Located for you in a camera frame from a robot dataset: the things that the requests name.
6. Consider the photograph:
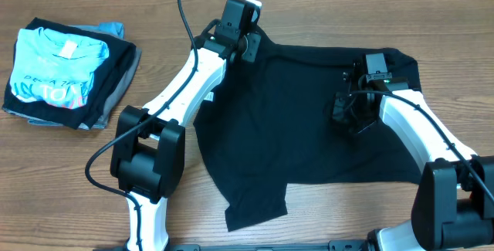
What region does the light blue printed t-shirt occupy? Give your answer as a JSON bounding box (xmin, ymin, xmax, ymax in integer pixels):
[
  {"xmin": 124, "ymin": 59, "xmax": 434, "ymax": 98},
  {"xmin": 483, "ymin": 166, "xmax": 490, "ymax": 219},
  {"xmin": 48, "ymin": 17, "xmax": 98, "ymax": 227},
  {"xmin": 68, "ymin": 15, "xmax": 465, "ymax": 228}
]
[{"xmin": 9, "ymin": 27, "xmax": 110, "ymax": 110}]

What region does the grey folded garment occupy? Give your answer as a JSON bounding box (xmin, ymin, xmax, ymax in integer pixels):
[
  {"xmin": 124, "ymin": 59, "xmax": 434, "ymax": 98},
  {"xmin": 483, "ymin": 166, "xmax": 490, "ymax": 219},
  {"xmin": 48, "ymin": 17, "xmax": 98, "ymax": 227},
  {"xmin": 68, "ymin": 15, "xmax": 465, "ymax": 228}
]
[{"xmin": 76, "ymin": 25, "xmax": 143, "ymax": 131}]

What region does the black folded garment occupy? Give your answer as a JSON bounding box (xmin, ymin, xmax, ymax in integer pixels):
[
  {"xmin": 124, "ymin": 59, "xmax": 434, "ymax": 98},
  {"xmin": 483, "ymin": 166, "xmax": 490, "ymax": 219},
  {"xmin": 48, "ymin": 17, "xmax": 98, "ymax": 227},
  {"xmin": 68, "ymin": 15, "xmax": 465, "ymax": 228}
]
[{"xmin": 2, "ymin": 18, "xmax": 140, "ymax": 129}]

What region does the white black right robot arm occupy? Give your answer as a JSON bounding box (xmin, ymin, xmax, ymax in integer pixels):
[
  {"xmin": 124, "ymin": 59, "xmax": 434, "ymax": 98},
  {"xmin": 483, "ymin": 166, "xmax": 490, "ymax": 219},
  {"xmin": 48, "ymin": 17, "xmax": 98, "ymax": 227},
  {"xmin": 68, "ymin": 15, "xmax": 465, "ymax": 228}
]
[{"xmin": 330, "ymin": 53, "xmax": 493, "ymax": 250}]

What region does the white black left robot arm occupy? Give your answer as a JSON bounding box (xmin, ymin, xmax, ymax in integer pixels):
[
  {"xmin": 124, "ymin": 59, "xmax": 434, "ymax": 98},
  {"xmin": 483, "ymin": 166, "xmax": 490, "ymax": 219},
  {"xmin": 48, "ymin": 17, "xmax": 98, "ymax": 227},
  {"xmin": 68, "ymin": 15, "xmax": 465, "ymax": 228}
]
[{"xmin": 110, "ymin": 0, "xmax": 262, "ymax": 250}]

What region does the black t-shirt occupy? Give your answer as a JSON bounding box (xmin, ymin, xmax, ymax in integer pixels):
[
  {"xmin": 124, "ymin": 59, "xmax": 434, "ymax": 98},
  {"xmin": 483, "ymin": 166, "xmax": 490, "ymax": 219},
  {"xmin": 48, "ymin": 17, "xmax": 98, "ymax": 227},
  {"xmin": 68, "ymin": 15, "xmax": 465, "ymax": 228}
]
[{"xmin": 194, "ymin": 36, "xmax": 421, "ymax": 231}]

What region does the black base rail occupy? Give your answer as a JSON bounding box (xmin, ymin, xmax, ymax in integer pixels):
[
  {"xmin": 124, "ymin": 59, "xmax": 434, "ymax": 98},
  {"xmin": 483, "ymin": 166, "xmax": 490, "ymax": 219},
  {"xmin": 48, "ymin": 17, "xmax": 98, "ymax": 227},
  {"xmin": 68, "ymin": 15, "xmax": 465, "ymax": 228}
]
[{"xmin": 164, "ymin": 239, "xmax": 377, "ymax": 251}]

